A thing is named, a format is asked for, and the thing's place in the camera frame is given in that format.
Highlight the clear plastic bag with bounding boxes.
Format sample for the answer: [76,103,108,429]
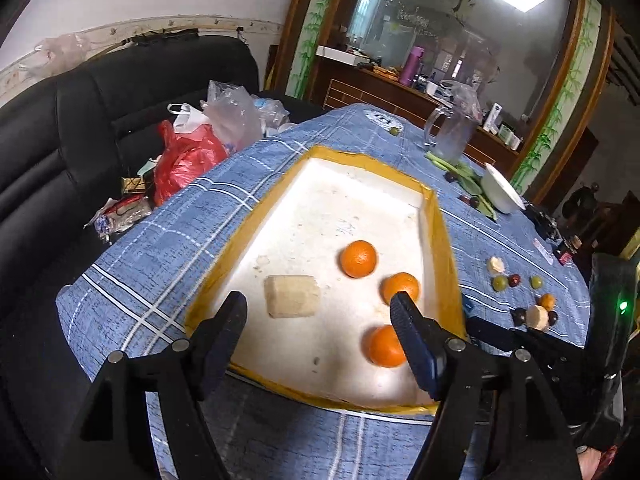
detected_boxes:
[201,80,262,154]

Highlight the wooden sideboard cabinet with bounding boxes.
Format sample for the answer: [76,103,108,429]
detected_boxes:
[309,58,518,177]

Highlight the yellow rimmed white foam tray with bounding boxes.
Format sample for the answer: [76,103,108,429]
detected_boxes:
[184,145,465,415]

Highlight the right hand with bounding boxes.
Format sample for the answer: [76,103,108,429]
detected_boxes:
[577,445,618,480]

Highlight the green leafy vegetables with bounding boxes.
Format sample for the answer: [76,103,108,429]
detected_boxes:
[425,152,498,222]

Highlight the red plastic bag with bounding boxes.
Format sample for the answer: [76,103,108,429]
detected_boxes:
[153,119,228,206]

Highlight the small peeled sugarcane piece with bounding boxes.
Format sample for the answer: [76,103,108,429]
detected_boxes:
[487,256,506,274]

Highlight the black leather sofa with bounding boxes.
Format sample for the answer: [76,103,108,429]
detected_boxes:
[0,34,327,480]

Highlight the small orange tangerine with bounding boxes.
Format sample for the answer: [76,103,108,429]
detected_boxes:
[366,324,407,368]

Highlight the clear glass pitcher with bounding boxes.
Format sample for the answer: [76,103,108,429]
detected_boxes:
[424,80,483,162]

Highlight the blue plaid tablecloth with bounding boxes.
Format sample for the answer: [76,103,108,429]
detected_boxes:
[54,103,592,480]

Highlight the green grape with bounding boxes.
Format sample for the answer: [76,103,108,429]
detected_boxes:
[491,274,509,292]
[529,275,544,289]

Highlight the small red black box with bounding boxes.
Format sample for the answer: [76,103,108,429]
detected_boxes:
[553,247,573,266]

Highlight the red jujube date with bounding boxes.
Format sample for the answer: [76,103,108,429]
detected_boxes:
[508,274,521,287]

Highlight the large orange tangerine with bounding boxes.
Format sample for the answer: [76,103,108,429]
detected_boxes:
[537,294,555,311]

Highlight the purple thermos bottle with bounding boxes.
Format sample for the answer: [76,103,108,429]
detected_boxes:
[398,46,424,87]

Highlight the large sugarcane chunk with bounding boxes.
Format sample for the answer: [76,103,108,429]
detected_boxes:
[264,275,320,318]

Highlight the white bowl with greens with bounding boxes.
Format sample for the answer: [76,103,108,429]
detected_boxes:
[480,162,525,214]

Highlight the sugarcane chunk sideways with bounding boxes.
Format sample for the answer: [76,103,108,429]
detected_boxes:
[525,304,549,330]

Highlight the white pink paper card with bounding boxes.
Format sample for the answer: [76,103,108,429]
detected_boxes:
[533,237,554,266]

